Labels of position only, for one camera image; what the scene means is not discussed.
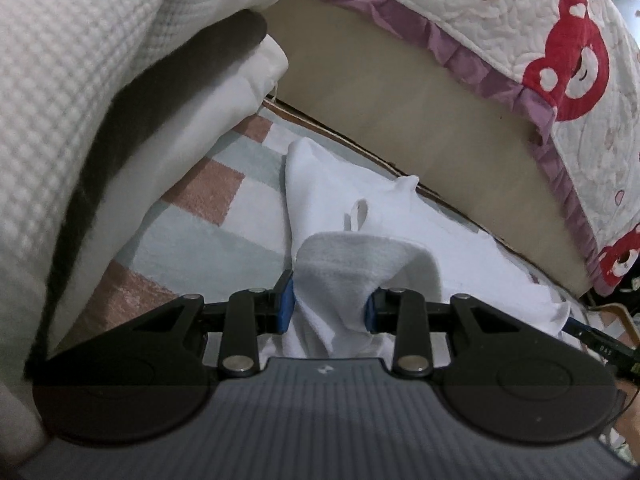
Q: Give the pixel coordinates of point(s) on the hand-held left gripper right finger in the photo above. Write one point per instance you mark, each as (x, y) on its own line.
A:
(369, 312)

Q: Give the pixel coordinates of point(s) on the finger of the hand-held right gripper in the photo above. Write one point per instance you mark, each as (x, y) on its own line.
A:
(595, 342)

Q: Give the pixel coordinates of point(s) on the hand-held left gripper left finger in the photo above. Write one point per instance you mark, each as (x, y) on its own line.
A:
(285, 305)

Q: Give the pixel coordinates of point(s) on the white t-shirt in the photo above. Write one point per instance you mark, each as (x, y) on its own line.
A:
(450, 240)

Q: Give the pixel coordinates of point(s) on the checked cartoon print rug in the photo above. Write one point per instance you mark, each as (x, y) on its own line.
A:
(210, 240)

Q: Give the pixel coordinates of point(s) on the folded smooth white garment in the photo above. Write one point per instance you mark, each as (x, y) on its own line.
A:
(200, 110)

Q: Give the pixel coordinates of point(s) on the beige bed base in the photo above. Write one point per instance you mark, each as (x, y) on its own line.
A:
(400, 100)

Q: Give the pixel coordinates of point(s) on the folded dark grey garment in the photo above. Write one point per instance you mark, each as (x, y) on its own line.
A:
(165, 85)

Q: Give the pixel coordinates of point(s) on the folded white waffle garment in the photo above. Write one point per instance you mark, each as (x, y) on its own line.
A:
(75, 60)

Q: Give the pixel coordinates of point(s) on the white patterned bed cover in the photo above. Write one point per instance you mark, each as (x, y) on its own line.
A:
(500, 10)

